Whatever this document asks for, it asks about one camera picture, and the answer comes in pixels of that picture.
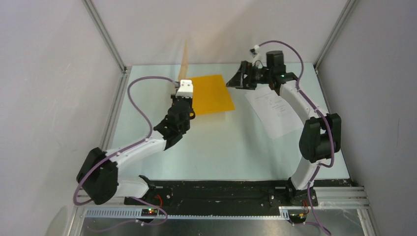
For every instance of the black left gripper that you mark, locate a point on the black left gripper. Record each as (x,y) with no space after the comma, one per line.
(189,100)

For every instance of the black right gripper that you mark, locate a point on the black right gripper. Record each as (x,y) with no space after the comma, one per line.
(237,80)

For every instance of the yellow plastic folder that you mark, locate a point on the yellow plastic folder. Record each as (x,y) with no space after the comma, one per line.
(210,94)

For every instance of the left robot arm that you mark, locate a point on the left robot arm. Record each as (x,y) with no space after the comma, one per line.
(101,175)

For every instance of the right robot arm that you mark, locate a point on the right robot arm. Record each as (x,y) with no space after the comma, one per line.
(321,135)

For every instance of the white printed paper sheets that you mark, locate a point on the white printed paper sheets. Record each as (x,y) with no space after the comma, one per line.
(276,115)

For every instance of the left controller board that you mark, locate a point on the left controller board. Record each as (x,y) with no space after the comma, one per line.
(148,212)

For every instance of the controller board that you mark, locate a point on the controller board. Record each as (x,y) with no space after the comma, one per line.
(297,218)
(148,212)

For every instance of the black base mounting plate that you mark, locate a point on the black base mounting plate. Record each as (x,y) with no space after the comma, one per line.
(223,209)

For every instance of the right controller board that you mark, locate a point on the right controller board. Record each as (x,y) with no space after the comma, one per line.
(297,218)

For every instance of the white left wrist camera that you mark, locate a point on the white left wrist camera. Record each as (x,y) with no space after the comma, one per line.
(185,89)

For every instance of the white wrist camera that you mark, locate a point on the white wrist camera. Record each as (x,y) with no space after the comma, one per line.
(254,51)
(185,89)

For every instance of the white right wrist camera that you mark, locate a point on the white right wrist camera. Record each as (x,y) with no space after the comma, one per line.
(254,51)

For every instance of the right aluminium corner post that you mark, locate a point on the right aluminium corner post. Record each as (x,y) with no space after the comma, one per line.
(342,19)

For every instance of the aluminium corner post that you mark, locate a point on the aluminium corner post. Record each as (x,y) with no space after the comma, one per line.
(98,22)
(342,19)

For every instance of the left aluminium corner post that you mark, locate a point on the left aluminium corner post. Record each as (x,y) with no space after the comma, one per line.
(98,22)

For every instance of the aluminium frame rail front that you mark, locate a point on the aluminium frame rail front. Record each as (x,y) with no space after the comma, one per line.
(177,195)

